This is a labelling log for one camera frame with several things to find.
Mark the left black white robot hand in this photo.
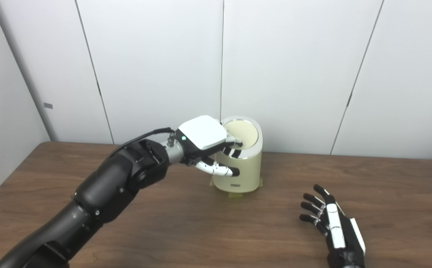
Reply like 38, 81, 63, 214
175, 115, 243, 177

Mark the cream-colored round bin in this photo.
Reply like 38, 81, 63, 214
212, 116, 263, 193

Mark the cream round bin lid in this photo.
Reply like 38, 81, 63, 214
223, 120, 259, 148

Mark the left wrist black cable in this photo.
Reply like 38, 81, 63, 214
106, 127, 175, 160

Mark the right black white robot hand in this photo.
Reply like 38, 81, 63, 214
300, 184, 366, 268

